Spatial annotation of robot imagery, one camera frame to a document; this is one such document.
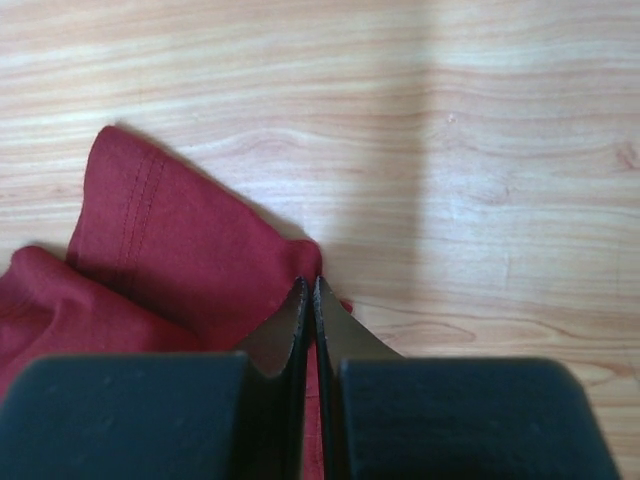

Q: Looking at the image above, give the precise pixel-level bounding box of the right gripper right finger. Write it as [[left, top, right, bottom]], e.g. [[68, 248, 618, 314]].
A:
[[313, 278, 619, 479]]

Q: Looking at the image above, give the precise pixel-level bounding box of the red t-shirt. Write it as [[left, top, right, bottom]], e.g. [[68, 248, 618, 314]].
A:
[[1, 126, 325, 479]]

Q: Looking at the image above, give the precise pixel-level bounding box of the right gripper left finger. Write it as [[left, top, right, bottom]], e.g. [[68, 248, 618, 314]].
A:
[[1, 279, 309, 479]]

